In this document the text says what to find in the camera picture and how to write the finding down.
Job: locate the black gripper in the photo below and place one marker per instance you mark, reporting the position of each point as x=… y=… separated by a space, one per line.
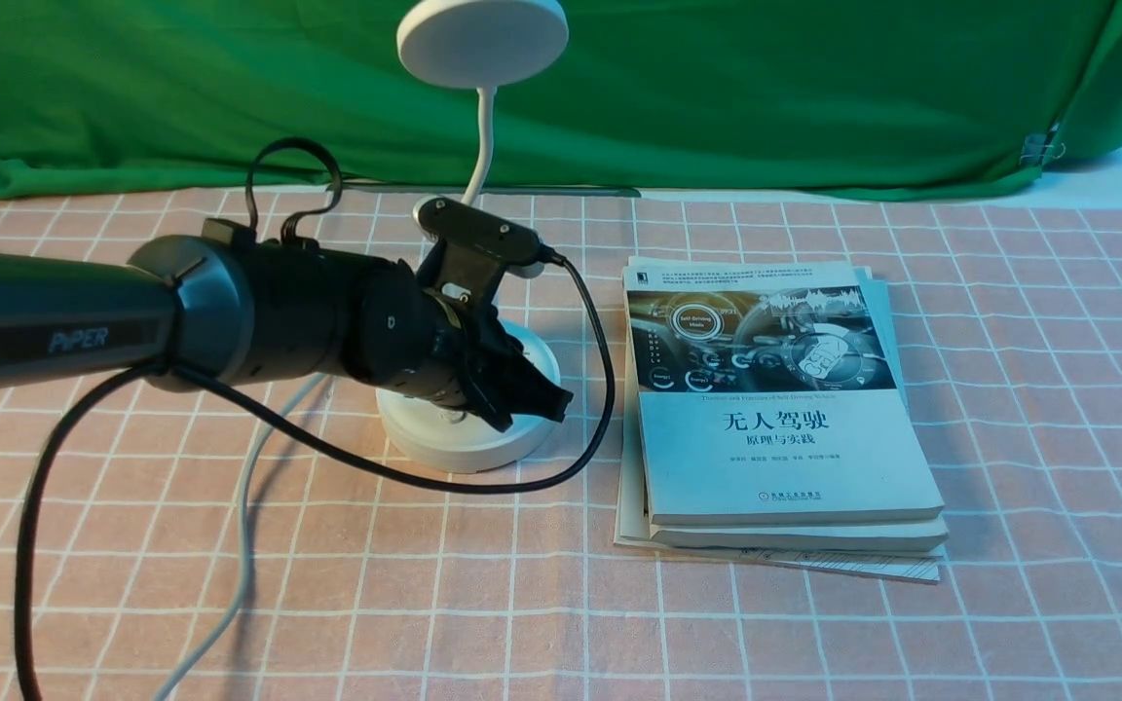
x=417 y=344

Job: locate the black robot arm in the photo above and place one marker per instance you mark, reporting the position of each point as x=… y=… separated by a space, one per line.
x=242 y=312

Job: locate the thin bottom booklet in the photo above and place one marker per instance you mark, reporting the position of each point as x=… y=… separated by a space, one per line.
x=814 y=565

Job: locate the white autonomous driving book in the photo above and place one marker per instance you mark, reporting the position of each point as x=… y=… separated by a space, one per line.
x=775 y=389

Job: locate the pink checked tablecloth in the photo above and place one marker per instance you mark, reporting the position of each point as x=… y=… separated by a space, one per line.
x=1005 y=375

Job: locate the green backdrop cloth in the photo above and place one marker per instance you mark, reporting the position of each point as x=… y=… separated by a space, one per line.
x=873 y=100

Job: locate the metal binder clip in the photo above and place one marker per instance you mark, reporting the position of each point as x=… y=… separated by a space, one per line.
x=1040 y=149

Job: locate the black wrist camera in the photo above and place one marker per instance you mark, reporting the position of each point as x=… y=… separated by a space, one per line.
x=472 y=250

